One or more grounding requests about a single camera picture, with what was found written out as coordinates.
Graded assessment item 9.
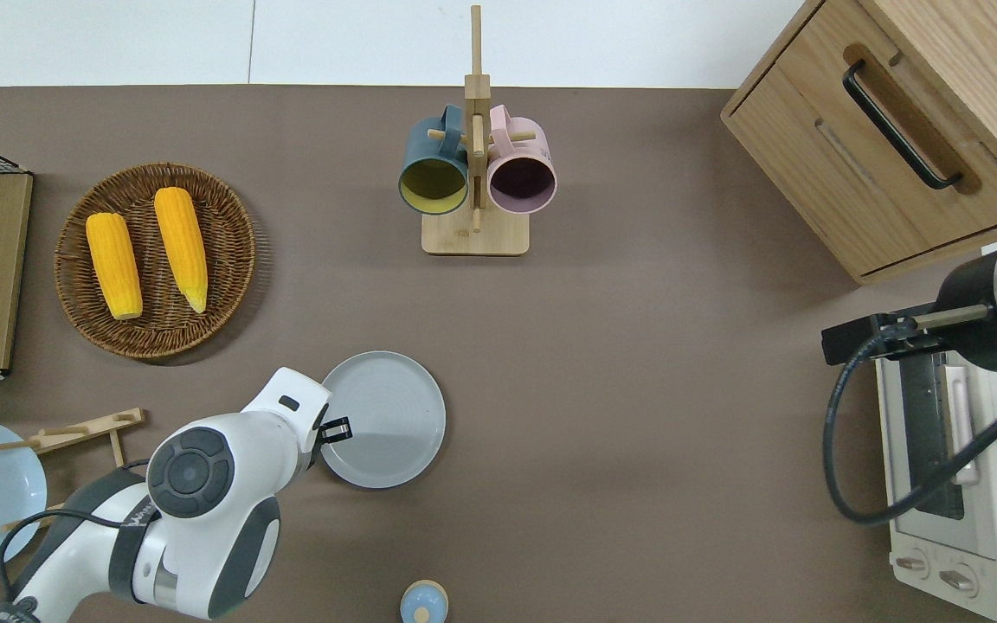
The pink mug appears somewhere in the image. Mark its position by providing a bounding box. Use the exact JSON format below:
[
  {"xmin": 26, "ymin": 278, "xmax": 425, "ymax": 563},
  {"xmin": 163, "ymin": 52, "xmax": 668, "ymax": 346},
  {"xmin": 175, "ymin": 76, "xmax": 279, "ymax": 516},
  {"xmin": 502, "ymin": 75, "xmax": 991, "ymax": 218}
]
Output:
[{"xmin": 487, "ymin": 105, "xmax": 558, "ymax": 215}]

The white toaster oven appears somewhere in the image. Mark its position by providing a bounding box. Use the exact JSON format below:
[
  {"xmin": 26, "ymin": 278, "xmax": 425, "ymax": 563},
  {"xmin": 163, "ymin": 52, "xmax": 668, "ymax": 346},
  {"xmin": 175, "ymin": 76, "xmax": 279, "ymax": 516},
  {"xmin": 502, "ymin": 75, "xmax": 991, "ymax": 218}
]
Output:
[{"xmin": 875, "ymin": 346, "xmax": 997, "ymax": 623}]

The gray plate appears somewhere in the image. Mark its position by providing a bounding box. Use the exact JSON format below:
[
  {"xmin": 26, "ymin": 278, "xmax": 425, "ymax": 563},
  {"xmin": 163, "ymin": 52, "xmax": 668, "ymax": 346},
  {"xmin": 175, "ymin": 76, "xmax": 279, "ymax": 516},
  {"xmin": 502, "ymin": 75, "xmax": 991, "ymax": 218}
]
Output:
[{"xmin": 318, "ymin": 350, "xmax": 447, "ymax": 490}]

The dark blue mug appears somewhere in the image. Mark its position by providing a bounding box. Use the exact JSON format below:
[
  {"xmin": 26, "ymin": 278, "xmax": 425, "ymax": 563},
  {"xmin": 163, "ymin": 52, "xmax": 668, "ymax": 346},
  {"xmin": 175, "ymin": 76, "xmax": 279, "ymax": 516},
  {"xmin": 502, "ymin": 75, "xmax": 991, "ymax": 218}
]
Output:
[{"xmin": 398, "ymin": 105, "xmax": 471, "ymax": 215}]

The short yellow corn cob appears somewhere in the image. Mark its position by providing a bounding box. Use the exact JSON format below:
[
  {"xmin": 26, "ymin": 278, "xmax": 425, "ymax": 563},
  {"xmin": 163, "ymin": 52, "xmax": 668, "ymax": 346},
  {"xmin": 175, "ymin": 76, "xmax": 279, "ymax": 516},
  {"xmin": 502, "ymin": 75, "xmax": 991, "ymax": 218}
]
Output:
[{"xmin": 86, "ymin": 213, "xmax": 144, "ymax": 321}]

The wooden cabinet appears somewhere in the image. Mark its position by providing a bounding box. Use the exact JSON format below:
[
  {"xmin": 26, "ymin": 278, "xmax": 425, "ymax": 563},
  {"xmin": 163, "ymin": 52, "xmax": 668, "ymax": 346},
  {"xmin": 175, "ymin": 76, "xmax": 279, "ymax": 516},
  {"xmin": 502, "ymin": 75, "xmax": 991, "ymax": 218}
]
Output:
[{"xmin": 721, "ymin": 0, "xmax": 997, "ymax": 286}]

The small blue wooden bell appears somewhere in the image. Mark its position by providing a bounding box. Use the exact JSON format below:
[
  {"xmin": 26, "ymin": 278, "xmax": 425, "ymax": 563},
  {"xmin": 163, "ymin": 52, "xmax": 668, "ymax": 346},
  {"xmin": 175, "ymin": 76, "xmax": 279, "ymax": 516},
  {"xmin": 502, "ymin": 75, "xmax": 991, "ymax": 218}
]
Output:
[{"xmin": 400, "ymin": 580, "xmax": 449, "ymax": 623}]

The long yellow corn cob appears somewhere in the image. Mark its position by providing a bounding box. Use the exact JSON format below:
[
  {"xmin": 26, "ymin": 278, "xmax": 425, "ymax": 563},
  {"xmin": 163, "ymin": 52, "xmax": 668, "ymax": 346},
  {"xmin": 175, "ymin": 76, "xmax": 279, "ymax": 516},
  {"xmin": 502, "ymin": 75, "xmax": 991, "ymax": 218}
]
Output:
[{"xmin": 154, "ymin": 187, "xmax": 209, "ymax": 314}]

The wooden plate rack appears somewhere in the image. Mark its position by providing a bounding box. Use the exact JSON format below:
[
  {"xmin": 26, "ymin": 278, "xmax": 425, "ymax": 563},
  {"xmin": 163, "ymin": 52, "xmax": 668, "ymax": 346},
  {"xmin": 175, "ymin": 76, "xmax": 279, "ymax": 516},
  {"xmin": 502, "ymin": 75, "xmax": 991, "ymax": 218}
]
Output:
[{"xmin": 0, "ymin": 408, "xmax": 146, "ymax": 531}]

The wooden mug tree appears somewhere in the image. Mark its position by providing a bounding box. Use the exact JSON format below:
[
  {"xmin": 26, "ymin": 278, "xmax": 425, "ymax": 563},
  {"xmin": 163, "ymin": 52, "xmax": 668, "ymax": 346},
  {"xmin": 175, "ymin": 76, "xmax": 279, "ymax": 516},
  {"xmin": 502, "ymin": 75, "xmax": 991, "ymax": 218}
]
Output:
[{"xmin": 421, "ymin": 4, "xmax": 531, "ymax": 256}]

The brown table mat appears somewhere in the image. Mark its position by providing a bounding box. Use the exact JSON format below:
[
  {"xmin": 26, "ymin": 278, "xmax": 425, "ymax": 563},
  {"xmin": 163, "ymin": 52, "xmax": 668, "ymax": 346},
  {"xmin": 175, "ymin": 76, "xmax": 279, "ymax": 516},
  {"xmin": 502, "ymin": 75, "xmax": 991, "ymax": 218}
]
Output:
[{"xmin": 0, "ymin": 84, "xmax": 997, "ymax": 623}]

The black cabinet handle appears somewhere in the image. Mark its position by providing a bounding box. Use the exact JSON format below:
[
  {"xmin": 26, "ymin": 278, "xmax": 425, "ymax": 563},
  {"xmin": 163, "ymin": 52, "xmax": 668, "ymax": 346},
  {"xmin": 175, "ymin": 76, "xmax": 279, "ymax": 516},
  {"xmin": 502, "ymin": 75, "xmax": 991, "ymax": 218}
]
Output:
[{"xmin": 842, "ymin": 59, "xmax": 964, "ymax": 191}]

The brown wicker basket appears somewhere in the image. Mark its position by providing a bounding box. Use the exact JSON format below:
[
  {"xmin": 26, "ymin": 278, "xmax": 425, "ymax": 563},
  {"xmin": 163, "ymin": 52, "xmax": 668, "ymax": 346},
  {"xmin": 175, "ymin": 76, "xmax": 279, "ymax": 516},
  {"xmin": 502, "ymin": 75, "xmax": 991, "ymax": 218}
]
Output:
[{"xmin": 55, "ymin": 162, "xmax": 257, "ymax": 360}]

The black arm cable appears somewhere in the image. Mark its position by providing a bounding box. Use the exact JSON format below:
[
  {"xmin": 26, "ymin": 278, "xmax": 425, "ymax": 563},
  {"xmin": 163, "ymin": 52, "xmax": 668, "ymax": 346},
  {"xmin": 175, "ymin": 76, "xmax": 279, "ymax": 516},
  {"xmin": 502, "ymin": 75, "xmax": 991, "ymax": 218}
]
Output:
[
  {"xmin": 0, "ymin": 506, "xmax": 158, "ymax": 607},
  {"xmin": 823, "ymin": 333, "xmax": 997, "ymax": 526}
]

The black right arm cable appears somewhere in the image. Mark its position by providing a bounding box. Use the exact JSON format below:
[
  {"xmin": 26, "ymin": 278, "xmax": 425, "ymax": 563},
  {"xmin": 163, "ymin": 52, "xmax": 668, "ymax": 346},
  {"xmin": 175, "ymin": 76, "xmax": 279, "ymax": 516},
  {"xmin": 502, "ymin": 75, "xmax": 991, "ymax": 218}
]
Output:
[{"xmin": 823, "ymin": 333, "xmax": 997, "ymax": 526}]

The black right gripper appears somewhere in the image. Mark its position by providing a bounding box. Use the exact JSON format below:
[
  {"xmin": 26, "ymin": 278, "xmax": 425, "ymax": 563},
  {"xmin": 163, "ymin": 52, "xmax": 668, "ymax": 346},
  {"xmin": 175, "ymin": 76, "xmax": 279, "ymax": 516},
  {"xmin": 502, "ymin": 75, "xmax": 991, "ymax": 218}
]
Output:
[{"xmin": 821, "ymin": 251, "xmax": 997, "ymax": 375}]

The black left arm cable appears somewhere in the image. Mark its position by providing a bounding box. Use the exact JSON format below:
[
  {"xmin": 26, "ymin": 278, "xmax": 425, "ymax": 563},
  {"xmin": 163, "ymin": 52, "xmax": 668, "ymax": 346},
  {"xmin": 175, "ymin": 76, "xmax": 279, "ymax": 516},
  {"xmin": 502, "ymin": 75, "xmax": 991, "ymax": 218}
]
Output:
[{"xmin": 0, "ymin": 506, "xmax": 158, "ymax": 607}]

